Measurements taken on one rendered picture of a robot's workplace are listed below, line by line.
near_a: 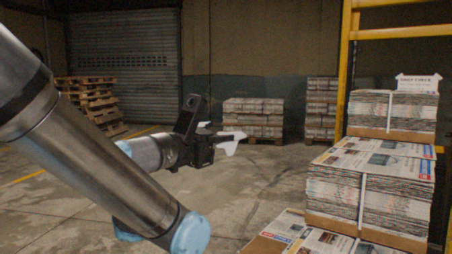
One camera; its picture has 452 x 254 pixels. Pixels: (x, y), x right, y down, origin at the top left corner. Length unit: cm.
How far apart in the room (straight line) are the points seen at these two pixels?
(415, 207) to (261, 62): 668
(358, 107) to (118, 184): 139
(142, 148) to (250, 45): 709
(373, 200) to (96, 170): 90
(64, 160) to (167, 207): 17
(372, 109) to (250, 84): 608
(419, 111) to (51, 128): 150
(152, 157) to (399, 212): 79
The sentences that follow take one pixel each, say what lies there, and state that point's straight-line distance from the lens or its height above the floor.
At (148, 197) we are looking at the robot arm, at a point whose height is 121.
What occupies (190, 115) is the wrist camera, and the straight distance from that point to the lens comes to 66.
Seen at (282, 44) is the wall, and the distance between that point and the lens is 753.
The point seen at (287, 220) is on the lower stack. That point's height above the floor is 60.
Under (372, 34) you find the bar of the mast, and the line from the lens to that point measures 219.
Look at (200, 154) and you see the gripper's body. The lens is 69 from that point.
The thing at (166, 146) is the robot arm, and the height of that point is 123.
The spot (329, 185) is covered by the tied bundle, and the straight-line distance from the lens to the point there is 112.
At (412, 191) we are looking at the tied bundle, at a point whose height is 103.
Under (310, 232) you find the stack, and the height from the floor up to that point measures 83.
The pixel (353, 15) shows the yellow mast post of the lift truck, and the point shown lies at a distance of 230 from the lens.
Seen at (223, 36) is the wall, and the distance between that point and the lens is 774.
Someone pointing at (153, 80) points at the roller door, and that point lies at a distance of 828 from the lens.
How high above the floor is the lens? 138
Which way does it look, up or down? 11 degrees down
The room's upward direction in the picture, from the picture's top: straight up
